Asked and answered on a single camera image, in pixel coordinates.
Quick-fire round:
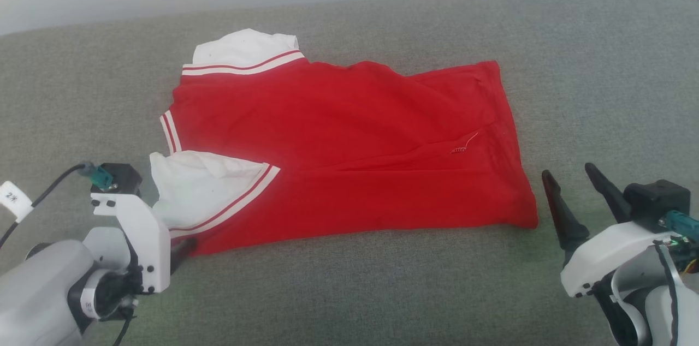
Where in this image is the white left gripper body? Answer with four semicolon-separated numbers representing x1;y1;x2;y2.
90;192;172;295

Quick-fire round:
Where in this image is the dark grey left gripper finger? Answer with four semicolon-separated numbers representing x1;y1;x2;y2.
169;237;199;276

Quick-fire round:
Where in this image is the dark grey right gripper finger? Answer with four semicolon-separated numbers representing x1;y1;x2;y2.
541;170;591;253
584;163;635;224

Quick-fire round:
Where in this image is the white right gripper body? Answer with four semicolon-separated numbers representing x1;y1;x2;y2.
560;220;679;299

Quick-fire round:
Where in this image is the grey fabric sofa cushion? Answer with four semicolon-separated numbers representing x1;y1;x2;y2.
0;0;699;346

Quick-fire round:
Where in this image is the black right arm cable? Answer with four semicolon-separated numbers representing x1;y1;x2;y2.
654;211;699;346

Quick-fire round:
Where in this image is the red garment with white trim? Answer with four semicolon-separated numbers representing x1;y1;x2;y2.
149;28;540;257

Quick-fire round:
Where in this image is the white paper cable tag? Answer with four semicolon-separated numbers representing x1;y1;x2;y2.
0;180;35;224

